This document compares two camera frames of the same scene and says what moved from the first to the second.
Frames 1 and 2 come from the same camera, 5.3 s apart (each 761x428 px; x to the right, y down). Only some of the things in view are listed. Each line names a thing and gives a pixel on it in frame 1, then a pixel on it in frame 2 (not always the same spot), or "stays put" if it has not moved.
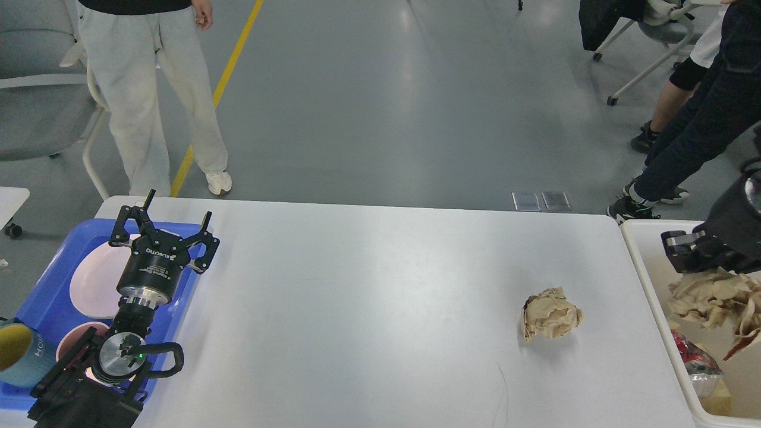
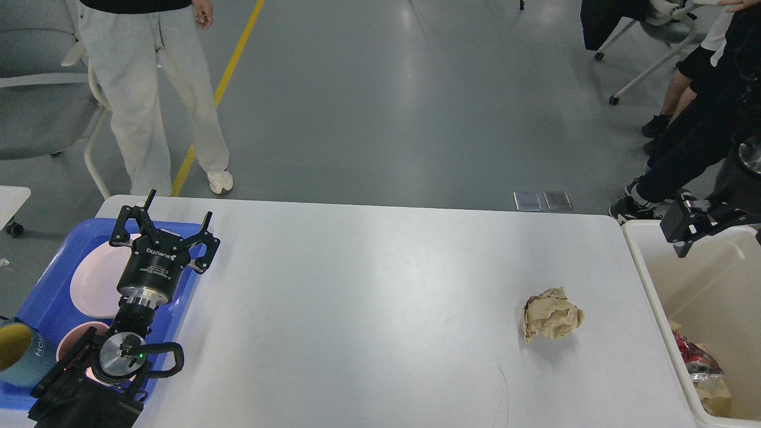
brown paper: x=719 y=297 -> x=714 y=396
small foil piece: x=706 y=384 stays put
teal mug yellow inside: x=27 y=357 stays put
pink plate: x=93 y=288 stays put
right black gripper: x=729 y=239 -> x=736 y=197
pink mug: x=72 y=337 stays put
